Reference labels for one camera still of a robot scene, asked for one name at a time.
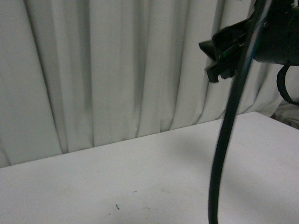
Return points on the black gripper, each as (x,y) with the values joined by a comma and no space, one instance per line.
(225,49)

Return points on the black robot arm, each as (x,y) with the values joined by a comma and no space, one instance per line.
(278,42)

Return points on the white pleated curtain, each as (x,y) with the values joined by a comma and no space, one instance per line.
(77,74)

